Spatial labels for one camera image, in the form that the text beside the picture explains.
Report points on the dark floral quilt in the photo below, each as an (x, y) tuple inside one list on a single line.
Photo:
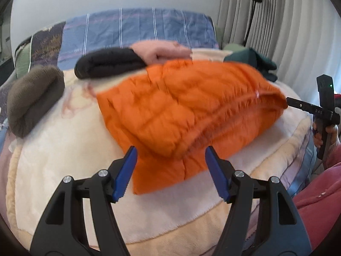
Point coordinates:
[(48, 42)]

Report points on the bear printed blanket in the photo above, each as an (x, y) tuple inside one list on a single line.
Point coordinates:
[(80, 165)]

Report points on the dark teal garment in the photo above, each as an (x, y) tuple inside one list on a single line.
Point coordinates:
[(245, 57)]

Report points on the green pillow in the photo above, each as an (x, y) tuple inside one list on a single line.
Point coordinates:
[(233, 47), (22, 61)]

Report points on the blue plaid quilt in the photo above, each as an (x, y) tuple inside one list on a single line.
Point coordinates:
[(133, 26)]

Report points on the black garment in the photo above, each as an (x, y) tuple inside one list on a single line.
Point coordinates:
[(106, 62)]

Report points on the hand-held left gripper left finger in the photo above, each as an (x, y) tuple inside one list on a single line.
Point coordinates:
[(125, 176)]

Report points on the brown fleece garment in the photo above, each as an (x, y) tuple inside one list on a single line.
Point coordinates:
[(32, 96)]

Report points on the green headboard cushion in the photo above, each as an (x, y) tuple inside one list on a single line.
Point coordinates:
[(219, 36)]

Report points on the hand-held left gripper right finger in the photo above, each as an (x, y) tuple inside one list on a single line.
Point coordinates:
[(217, 176)]

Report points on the orange puffer jacket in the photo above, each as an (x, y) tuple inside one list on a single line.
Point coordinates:
[(186, 106)]

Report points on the light blue bedsheet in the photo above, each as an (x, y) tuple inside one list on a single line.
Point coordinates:
[(303, 165)]

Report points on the grey curtain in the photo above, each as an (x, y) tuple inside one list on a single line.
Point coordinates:
[(293, 32)]

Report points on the person's right hand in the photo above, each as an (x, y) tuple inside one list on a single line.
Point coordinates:
[(317, 138)]

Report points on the person's red sweater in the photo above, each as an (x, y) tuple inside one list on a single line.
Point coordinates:
[(319, 197)]

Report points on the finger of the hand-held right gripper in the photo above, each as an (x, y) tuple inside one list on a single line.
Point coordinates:
[(298, 104)]

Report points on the pink folded garment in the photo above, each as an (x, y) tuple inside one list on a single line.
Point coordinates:
[(159, 52)]

